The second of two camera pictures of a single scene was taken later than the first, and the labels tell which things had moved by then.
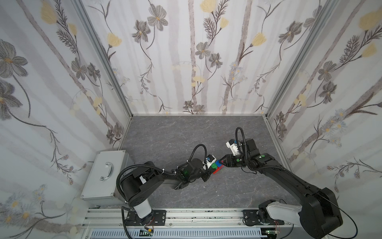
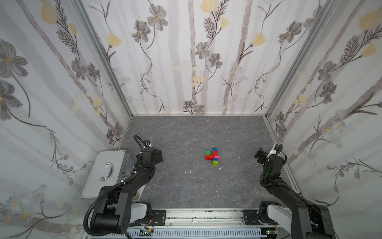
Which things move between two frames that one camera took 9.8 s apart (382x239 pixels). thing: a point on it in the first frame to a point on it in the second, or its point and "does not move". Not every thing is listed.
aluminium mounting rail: x=114 y=217 does not move
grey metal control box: x=100 y=187 does not move
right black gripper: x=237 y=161 to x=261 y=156
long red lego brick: x=218 y=169 to x=209 y=157
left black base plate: x=159 y=218 does not move
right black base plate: x=250 y=217 does not move
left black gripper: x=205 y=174 to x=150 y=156
